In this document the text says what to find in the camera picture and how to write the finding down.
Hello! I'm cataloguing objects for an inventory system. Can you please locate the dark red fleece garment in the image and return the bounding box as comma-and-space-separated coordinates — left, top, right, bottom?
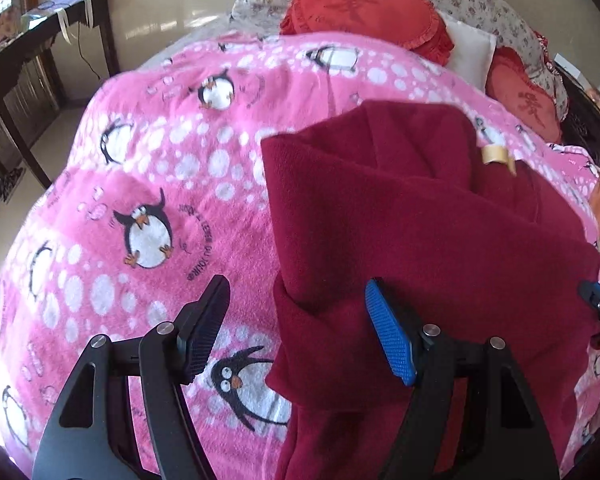
262, 101, 600, 479

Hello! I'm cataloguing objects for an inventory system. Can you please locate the dark carved wooden headboard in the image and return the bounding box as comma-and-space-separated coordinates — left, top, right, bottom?
557, 67, 600, 167

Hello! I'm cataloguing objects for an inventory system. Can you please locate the small red heart cushion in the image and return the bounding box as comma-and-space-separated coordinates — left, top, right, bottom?
486, 47, 562, 143

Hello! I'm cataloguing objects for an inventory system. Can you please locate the pink penguin blanket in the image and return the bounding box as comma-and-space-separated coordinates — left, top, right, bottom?
0, 32, 600, 479

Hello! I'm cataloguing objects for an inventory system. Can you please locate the white square pillow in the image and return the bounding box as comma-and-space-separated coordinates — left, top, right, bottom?
439, 12, 498, 92

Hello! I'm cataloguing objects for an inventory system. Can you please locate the dark wooden side table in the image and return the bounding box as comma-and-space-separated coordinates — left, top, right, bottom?
0, 0, 120, 188

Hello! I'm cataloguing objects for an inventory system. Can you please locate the large red heart cushion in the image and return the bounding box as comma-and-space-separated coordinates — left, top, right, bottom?
280, 0, 454, 66

